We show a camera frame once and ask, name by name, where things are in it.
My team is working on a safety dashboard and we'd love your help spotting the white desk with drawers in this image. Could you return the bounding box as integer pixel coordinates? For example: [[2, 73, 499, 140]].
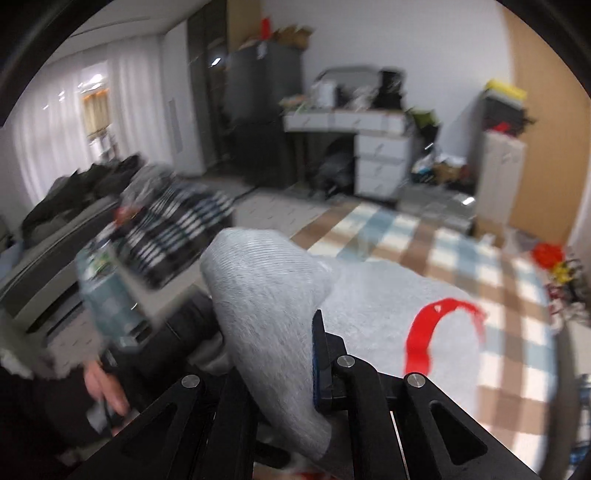
[[283, 108, 414, 201]]

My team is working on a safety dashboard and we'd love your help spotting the grey hoodie with red print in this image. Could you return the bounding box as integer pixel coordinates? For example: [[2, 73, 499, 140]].
[[198, 228, 488, 476]]

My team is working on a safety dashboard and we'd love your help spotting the dark clothes heap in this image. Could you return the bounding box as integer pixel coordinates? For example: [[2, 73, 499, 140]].
[[21, 154, 144, 236]]

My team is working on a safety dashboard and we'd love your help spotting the blue and brown checked blanket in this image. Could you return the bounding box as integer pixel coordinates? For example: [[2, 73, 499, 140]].
[[291, 200, 561, 472]]

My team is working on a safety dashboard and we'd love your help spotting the black printed bag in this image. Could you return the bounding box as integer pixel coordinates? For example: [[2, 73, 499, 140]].
[[376, 69, 404, 110]]

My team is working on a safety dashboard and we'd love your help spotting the small brown cardboard box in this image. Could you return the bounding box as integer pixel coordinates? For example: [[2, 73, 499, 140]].
[[431, 161, 465, 184]]

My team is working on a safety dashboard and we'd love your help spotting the orange plastic bag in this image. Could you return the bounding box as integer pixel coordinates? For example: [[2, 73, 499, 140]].
[[531, 242, 564, 268]]

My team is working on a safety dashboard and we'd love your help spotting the dark grey fridge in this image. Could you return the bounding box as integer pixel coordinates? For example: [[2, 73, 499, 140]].
[[224, 41, 303, 188]]

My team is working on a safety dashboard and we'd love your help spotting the black and white plaid pillow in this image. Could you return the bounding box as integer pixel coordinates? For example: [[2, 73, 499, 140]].
[[113, 180, 236, 289]]

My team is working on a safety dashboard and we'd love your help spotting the grey arched mirror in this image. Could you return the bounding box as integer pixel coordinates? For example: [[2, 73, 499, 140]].
[[318, 66, 382, 109]]

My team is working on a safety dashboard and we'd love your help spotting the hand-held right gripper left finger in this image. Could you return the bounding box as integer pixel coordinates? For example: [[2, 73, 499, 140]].
[[67, 364, 259, 480]]

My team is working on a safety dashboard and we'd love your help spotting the wooden door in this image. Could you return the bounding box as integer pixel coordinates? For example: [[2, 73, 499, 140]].
[[501, 9, 591, 245]]

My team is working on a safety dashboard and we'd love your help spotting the yellow shoe box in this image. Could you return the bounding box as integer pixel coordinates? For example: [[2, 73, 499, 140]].
[[486, 78, 528, 100]]

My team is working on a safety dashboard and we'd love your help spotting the person's left forearm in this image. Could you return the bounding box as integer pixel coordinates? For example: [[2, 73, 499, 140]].
[[0, 364, 107, 457]]

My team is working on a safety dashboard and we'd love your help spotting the white electric kettle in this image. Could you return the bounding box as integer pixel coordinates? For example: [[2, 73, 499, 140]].
[[316, 80, 338, 108]]

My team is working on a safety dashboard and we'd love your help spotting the person's left hand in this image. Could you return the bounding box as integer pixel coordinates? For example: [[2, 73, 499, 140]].
[[85, 360, 130, 416]]

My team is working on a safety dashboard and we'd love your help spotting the tall flat cardboard sheet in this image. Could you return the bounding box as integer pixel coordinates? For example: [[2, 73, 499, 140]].
[[228, 0, 262, 49]]

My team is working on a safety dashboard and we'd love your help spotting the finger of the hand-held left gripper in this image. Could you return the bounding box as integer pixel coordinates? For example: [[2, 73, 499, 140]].
[[152, 293, 225, 370]]

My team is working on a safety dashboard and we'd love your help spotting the open cardboard box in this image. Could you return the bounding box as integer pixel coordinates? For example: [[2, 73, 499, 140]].
[[272, 25, 315, 51]]

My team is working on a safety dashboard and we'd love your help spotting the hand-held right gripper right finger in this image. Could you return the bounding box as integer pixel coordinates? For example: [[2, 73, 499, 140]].
[[310, 308, 543, 480]]

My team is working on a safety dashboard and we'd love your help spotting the silver aluminium suitcase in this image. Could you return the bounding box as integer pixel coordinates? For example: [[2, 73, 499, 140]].
[[399, 185, 476, 232]]

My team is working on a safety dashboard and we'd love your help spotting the white curtain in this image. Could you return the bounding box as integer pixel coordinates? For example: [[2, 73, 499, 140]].
[[9, 46, 167, 204]]

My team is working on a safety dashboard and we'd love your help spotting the dark glass wardrobe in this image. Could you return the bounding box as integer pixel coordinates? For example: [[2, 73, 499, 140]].
[[187, 0, 232, 174]]

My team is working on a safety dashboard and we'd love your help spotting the dark wrapped flower bouquet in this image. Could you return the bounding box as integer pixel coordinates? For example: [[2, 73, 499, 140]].
[[409, 108, 439, 144]]

